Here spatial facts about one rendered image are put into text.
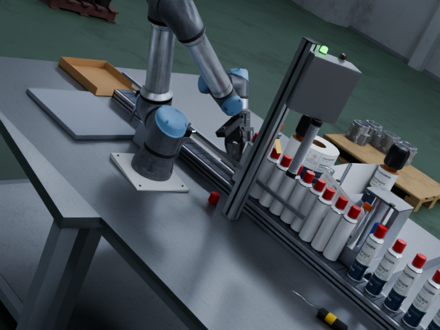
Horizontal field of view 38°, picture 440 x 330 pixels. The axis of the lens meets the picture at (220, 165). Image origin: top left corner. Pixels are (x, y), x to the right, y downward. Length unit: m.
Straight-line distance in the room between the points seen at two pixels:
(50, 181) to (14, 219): 0.92
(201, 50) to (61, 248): 0.76
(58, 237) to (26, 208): 1.09
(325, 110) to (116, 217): 0.73
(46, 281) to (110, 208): 0.30
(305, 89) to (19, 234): 1.43
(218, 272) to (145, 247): 0.23
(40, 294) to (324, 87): 1.09
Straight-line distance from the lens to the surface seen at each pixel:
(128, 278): 2.84
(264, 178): 2.32
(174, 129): 2.19
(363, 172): 2.70
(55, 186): 2.05
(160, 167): 2.26
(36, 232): 2.93
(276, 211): 2.30
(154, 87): 2.28
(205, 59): 2.13
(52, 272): 2.07
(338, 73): 2.06
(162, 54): 2.22
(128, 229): 1.96
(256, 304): 1.89
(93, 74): 3.05
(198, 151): 2.54
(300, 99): 2.05
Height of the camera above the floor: 1.82
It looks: 22 degrees down
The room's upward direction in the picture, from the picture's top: 24 degrees clockwise
